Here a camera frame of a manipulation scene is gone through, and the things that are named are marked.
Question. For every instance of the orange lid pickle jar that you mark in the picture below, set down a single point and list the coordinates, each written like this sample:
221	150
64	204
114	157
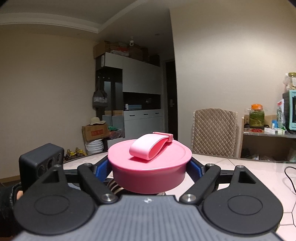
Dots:
256	115

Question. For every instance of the glass jar yellow lid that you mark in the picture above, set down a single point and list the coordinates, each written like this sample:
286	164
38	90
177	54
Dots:
290	81

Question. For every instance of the stack of white plates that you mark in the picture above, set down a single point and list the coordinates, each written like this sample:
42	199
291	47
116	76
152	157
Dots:
94	147

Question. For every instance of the white storage cabinet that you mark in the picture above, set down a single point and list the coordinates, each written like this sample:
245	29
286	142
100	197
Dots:
133	90

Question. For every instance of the cardboard box on floor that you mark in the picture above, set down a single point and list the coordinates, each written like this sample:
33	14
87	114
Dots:
95	132

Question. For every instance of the wooden side shelf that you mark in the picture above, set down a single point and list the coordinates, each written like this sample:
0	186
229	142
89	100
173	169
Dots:
259	145

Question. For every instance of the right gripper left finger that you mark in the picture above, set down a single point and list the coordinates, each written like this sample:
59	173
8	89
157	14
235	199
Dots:
61	200

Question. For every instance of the pink bottle cap with strap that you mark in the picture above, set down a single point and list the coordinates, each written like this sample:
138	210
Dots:
150	164

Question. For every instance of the pink patterned bottle body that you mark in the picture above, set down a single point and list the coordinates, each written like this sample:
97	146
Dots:
117	189

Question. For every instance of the hanging dark bag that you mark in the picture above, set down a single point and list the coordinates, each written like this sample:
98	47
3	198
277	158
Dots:
100	97

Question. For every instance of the teal toaster oven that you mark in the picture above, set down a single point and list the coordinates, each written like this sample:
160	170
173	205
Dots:
289	110

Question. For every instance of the left hand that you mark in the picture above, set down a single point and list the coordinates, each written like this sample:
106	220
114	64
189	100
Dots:
9	196

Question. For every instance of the straw hat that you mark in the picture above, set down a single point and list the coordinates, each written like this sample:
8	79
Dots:
96	121

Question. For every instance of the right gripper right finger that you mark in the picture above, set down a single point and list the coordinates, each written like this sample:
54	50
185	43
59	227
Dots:
233	201

